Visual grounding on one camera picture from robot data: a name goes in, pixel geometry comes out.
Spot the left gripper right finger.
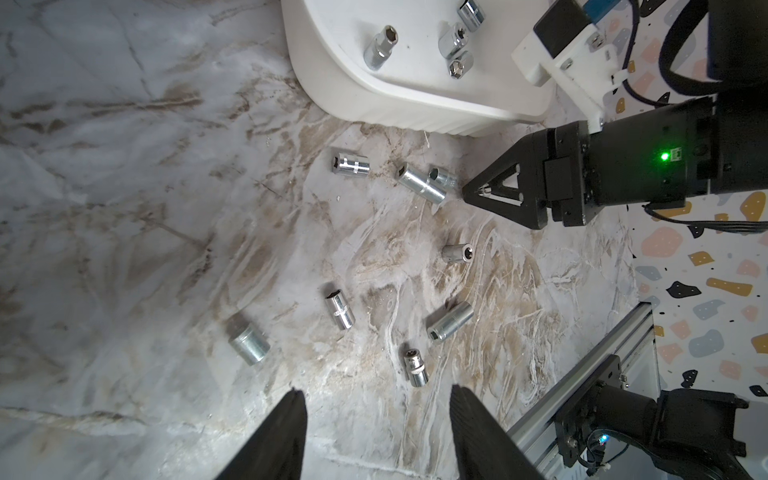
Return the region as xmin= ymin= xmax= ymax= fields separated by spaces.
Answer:
xmin=449 ymin=384 xmax=543 ymax=480

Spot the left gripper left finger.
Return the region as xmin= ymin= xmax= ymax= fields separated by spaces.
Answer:
xmin=217 ymin=389 xmax=308 ymax=480

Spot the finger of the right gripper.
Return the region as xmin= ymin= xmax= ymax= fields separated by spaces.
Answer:
xmin=462 ymin=130 xmax=549 ymax=230

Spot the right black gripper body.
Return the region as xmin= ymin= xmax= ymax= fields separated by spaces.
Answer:
xmin=550 ymin=89 xmax=767 ymax=226

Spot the chrome socket row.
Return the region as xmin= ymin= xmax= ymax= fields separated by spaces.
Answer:
xmin=325 ymin=289 xmax=355 ymax=331
xmin=229 ymin=323 xmax=271 ymax=366

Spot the wide chrome socket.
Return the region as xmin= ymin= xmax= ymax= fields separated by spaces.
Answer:
xmin=438 ymin=23 xmax=468 ymax=60

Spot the chrome socket with groove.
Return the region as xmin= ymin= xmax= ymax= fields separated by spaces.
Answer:
xmin=331 ymin=152 xmax=371 ymax=177

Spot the small chrome socket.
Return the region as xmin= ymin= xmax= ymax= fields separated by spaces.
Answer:
xmin=429 ymin=167 xmax=460 ymax=190
xmin=403 ymin=349 xmax=429 ymax=388

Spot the small chrome socket lower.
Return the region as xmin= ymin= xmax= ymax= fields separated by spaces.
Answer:
xmin=403 ymin=349 xmax=429 ymax=388

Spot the long chrome socket lower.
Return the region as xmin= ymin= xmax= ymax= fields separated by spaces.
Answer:
xmin=428 ymin=301 xmax=474 ymax=341

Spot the long chrome socket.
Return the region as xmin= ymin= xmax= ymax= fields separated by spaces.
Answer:
xmin=397 ymin=163 xmax=446 ymax=205
xmin=428 ymin=301 xmax=474 ymax=341

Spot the long chrome socket upper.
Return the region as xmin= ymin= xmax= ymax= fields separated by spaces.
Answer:
xmin=397 ymin=163 xmax=446 ymax=205

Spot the white plastic storage box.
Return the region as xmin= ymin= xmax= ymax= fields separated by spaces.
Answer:
xmin=281 ymin=1 xmax=554 ymax=137

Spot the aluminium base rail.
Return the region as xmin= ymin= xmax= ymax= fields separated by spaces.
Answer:
xmin=508 ymin=302 xmax=661 ymax=479

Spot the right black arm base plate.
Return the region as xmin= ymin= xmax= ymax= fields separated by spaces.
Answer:
xmin=554 ymin=355 xmax=621 ymax=467

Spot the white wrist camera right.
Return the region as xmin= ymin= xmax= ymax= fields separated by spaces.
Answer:
xmin=512 ymin=0 xmax=628 ymax=134

